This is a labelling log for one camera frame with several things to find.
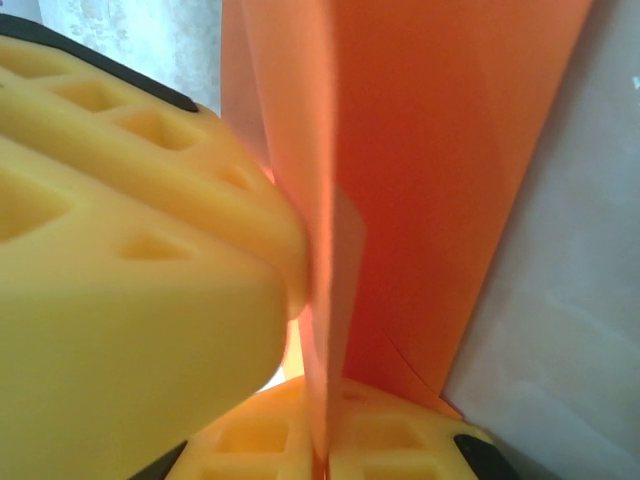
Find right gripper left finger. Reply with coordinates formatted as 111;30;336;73
127;374;321;480

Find orange square paper sheet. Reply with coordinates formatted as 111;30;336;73
219;0;596;480

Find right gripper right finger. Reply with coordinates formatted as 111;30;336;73
330;380;506;480

